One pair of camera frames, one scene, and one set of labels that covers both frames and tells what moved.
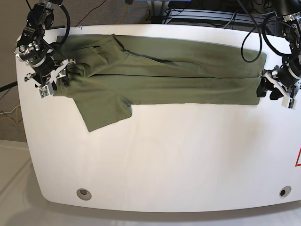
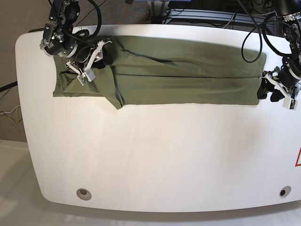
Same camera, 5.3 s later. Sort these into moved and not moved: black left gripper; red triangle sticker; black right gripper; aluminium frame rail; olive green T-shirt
Moved: black left gripper; olive green T-shirt
Not moved: red triangle sticker; black right gripper; aluminium frame rail
